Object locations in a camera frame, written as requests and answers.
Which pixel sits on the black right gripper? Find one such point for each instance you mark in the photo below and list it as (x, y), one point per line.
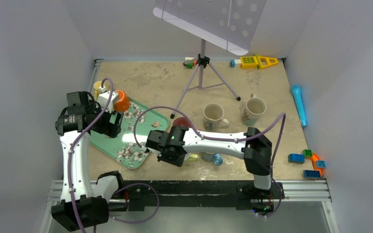
(178, 161)

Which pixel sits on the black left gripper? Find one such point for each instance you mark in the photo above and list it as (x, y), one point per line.
(109, 128)

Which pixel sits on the orange mug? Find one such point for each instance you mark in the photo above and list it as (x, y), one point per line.
(122, 104)

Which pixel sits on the pink skull mug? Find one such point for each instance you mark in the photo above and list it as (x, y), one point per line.
(182, 122)

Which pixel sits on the lime green mug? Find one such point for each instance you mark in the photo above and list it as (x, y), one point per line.
(191, 157)

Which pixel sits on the blue butterfly mug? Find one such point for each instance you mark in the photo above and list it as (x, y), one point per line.
(212, 157)

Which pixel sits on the cream dragon mug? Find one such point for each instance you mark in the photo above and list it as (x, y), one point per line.
(213, 117)

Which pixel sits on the cream coral shell mug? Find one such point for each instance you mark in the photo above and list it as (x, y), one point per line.
(252, 110)

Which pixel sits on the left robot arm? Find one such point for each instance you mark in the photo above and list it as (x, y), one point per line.
(81, 204)

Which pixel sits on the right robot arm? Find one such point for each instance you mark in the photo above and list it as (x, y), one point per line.
(252, 146)

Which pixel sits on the yellow mug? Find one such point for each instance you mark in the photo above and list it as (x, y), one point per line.
(97, 86)

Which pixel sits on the green floral tray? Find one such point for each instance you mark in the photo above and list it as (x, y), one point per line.
(124, 148)

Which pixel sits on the blue white toy block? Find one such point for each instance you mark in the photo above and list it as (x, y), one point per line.
(235, 63)

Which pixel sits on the yellow toy grid block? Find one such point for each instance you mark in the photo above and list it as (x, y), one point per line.
(248, 62)

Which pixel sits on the yellow green toy ramp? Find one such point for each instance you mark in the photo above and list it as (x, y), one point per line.
(265, 62)

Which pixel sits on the white music stand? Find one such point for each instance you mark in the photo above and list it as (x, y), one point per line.
(227, 24)

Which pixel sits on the blue toy flashlight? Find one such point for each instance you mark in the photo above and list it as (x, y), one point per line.
(297, 96)

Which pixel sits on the small toy blocks pile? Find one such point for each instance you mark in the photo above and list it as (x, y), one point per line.
(314, 165)

